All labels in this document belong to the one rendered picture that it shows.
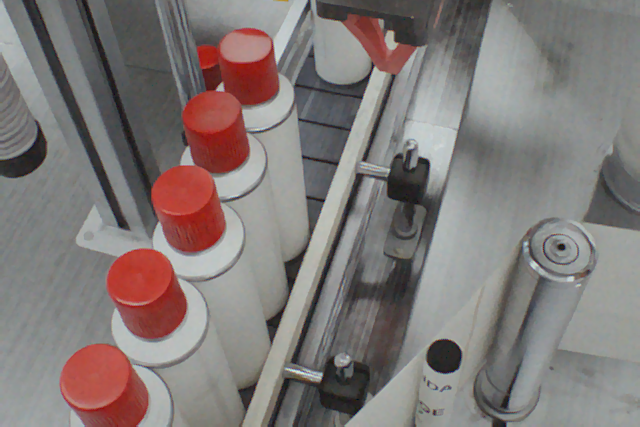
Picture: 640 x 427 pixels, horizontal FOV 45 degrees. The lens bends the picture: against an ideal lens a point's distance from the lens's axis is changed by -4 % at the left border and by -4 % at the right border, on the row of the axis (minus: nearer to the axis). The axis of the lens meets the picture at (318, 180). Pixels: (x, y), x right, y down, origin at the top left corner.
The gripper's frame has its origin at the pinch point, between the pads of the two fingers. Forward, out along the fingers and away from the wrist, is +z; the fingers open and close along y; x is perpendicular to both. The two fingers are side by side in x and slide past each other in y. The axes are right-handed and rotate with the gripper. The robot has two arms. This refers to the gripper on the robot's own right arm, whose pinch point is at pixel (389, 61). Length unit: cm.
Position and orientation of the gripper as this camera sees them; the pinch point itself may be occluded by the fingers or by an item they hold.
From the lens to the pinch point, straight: 54.9
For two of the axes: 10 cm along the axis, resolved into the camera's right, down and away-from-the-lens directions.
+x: -9.5, -2.1, 2.2
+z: 0.6, 5.9, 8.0
